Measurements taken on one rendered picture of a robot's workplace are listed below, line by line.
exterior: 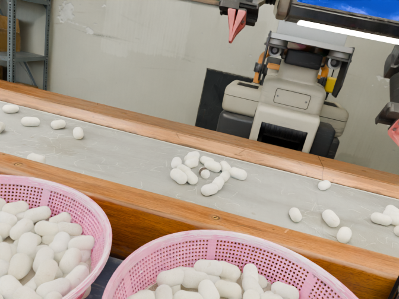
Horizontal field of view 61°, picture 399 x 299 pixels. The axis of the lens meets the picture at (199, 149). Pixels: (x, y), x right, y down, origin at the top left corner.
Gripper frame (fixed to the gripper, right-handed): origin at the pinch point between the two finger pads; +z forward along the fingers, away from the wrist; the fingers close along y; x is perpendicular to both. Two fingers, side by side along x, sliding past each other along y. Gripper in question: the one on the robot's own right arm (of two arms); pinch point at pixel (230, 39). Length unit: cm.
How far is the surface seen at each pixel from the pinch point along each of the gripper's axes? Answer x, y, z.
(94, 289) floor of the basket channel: -39, -3, 56
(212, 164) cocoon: -14.2, 5.3, 34.0
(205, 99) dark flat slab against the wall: 173, -32, -33
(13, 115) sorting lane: -11, -42, 35
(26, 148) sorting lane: -24, -28, 41
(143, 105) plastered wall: 184, -83, -19
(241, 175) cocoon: -14.9, 11.5, 34.8
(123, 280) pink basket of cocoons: -47, 3, 51
